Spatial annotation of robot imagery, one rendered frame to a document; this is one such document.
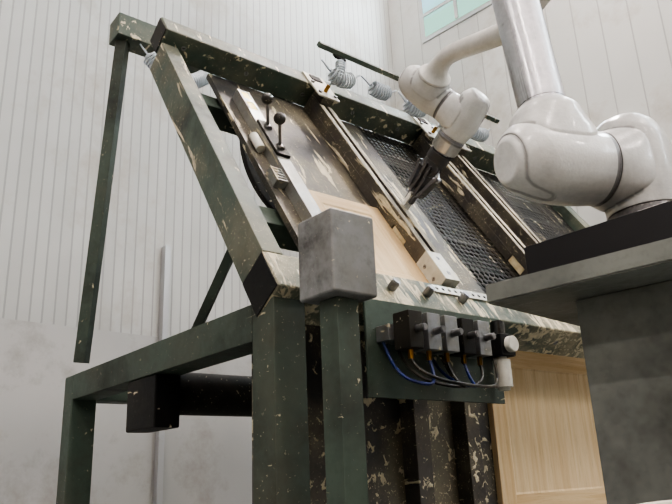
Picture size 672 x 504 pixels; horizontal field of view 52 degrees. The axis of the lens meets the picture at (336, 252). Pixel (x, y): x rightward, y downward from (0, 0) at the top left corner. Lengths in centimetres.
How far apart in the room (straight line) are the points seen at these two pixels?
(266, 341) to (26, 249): 294
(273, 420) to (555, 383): 140
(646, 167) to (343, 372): 73
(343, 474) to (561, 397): 145
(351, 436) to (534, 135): 68
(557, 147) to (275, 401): 78
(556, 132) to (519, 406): 128
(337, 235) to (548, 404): 139
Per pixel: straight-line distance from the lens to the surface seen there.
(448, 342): 173
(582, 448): 276
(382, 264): 198
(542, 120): 144
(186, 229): 494
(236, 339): 169
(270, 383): 155
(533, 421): 254
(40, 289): 434
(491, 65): 666
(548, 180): 140
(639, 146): 153
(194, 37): 257
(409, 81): 220
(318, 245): 145
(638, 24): 608
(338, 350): 141
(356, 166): 242
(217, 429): 479
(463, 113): 215
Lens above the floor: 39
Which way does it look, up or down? 18 degrees up
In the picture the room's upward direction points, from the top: 3 degrees counter-clockwise
